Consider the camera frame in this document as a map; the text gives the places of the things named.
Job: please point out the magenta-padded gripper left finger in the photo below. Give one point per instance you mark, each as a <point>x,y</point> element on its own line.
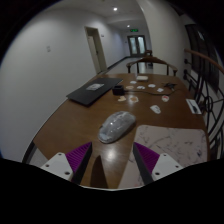
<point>56,165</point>

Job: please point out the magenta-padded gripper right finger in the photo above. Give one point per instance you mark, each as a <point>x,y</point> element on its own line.
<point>166,165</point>

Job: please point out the white marble-print mouse pad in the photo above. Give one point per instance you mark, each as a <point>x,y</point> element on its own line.
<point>173,141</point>

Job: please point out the small white packet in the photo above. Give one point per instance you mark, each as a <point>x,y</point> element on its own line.
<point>155,109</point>
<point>133,82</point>
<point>160,90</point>
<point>141,87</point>
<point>151,85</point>

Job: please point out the white booklet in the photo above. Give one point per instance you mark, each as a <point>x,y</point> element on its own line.
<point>194,106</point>

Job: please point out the small red-white packet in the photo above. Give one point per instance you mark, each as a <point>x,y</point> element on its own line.
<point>165,98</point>

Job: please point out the small tan packet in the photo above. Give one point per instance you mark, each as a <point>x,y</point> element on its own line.
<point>122,98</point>
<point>133,99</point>
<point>129,87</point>

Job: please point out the black key bunch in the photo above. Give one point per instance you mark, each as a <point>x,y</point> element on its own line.
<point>171,86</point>

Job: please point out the black closed laptop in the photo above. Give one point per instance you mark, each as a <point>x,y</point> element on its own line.
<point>93,90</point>

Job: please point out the small black box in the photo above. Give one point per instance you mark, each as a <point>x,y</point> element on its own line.
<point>118,90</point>

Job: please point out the flat white box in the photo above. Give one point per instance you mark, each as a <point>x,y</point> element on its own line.
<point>142,78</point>

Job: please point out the wooden armchair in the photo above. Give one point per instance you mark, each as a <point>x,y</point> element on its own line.
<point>151,60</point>

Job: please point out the black railing with wooden handrail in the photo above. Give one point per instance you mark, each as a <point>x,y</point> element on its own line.
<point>206,60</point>

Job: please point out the beige room door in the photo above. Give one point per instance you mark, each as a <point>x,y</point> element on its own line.
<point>96,50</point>

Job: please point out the glass double door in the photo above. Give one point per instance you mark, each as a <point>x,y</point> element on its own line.
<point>137,45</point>

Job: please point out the dark window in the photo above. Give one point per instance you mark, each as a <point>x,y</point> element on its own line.
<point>196,41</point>

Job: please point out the green exit sign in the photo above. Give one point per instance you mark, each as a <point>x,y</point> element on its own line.
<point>134,30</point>

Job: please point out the recessed ceiling lights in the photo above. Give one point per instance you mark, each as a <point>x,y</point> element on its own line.
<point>115,9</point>

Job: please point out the white wall switch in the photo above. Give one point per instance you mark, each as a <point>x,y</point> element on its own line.
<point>48,48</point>

